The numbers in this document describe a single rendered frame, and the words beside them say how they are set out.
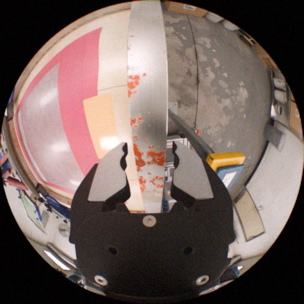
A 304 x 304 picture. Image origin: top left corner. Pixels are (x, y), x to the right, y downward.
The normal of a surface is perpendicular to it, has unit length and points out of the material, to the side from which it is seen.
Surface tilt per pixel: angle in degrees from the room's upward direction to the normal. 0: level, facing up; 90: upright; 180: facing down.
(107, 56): 0
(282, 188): 90
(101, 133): 0
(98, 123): 0
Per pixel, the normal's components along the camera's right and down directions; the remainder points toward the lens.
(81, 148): 0.02, 0.54
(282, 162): -1.00, 0.03
